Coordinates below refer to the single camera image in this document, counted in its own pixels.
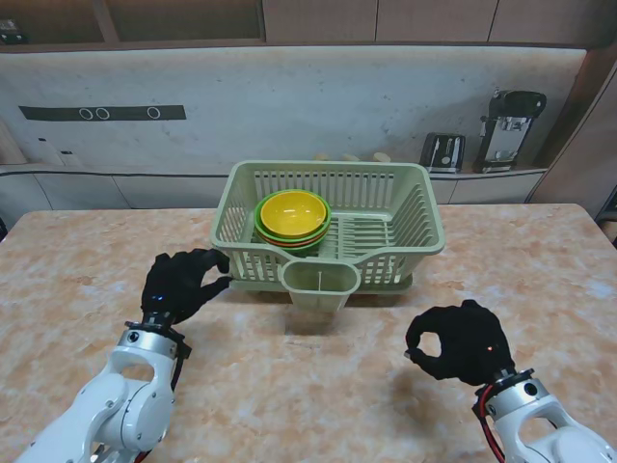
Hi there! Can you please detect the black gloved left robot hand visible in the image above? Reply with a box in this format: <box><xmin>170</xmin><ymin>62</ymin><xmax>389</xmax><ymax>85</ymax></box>
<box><xmin>139</xmin><ymin>248</ymin><xmax>232</xmax><ymax>329</ymax></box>

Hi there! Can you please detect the white kitchen counter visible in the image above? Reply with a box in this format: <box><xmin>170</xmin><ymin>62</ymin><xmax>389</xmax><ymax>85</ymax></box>
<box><xmin>0</xmin><ymin>161</ymin><xmax>550</xmax><ymax>212</ymax></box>

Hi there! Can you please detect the black toaster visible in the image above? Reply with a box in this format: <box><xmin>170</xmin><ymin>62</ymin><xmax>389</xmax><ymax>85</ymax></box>
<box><xmin>418</xmin><ymin>132</ymin><xmax>467</xmax><ymax>174</ymax></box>

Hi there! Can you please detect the pale green plastic dish rack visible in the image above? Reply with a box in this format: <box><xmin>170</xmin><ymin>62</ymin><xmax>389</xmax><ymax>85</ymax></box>
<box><xmin>208</xmin><ymin>160</ymin><xmax>445</xmax><ymax>286</ymax></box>

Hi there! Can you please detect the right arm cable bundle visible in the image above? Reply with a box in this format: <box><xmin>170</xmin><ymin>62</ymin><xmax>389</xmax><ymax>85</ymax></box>
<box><xmin>471</xmin><ymin>383</ymin><xmax>507</xmax><ymax>462</ymax></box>

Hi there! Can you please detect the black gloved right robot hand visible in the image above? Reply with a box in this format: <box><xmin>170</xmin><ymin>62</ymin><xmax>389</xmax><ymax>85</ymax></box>
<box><xmin>403</xmin><ymin>298</ymin><xmax>516</xmax><ymax>387</ymax></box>

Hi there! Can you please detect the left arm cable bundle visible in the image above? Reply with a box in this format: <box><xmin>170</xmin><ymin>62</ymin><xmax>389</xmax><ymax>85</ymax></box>
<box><xmin>168</xmin><ymin>337</ymin><xmax>193</xmax><ymax>395</ymax></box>

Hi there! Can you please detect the small dark box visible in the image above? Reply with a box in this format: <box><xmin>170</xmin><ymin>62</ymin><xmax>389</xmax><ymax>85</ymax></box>
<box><xmin>0</xmin><ymin>18</ymin><xmax>23</xmax><ymax>44</ymax></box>

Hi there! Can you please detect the pale green cutlery holder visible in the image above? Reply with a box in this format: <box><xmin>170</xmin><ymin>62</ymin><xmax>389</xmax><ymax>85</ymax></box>
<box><xmin>281</xmin><ymin>259</ymin><xmax>362</xmax><ymax>313</ymax></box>

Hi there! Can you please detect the yellow plastic bowl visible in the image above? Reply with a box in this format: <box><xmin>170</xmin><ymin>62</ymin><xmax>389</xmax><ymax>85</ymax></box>
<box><xmin>259</xmin><ymin>192</ymin><xmax>328</xmax><ymax>237</ymax></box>

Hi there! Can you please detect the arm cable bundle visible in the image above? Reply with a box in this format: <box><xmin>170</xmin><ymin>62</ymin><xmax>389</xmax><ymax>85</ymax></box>
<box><xmin>168</xmin><ymin>337</ymin><xmax>193</xmax><ymax>395</ymax></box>
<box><xmin>471</xmin><ymin>383</ymin><xmax>507</xmax><ymax>462</ymax></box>

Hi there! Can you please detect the wooden wall cabinet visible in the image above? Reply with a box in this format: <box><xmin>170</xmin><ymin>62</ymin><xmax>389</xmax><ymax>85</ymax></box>
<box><xmin>0</xmin><ymin>0</ymin><xmax>617</xmax><ymax>49</ymax></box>

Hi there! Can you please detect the black silver coffee machine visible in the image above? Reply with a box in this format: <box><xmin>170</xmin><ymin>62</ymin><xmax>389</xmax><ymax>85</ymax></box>
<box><xmin>474</xmin><ymin>88</ymin><xmax>549</xmax><ymax>174</ymax></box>

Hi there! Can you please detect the black wall strip with rings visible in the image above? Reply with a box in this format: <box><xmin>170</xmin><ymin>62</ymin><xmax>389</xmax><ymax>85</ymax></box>
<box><xmin>17</xmin><ymin>104</ymin><xmax>187</xmax><ymax>122</ymax></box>

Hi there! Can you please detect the orange plastic bowl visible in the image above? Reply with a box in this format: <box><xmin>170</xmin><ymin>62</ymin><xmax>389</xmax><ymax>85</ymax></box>
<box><xmin>257</xmin><ymin>231</ymin><xmax>329</xmax><ymax>250</ymax></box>

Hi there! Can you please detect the small deep green bowl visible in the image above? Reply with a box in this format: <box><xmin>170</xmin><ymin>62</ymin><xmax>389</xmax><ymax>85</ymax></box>
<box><xmin>254</xmin><ymin>190</ymin><xmax>333</xmax><ymax>243</ymax></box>

